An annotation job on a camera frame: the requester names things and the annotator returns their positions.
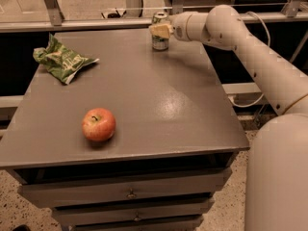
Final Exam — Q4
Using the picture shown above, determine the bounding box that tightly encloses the white cable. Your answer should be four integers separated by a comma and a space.
228, 11, 271, 109

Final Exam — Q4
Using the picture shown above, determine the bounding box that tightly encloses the green jalapeno chip bag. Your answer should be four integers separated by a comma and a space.
33, 34, 98, 85

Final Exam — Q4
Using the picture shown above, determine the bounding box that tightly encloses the metal railing frame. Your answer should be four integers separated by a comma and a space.
0, 0, 308, 33

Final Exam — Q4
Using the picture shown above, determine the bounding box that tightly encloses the grey drawer cabinet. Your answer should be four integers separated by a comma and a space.
0, 29, 249, 231

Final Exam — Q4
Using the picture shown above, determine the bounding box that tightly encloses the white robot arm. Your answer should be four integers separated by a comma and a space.
149, 5, 308, 231

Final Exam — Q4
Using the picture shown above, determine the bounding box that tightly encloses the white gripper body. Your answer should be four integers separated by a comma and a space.
169, 12, 197, 41

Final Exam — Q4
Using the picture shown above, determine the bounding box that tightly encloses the red apple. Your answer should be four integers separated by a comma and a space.
82, 108, 116, 141

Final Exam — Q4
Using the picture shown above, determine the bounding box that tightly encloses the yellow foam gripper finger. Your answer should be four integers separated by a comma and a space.
149, 23, 172, 39

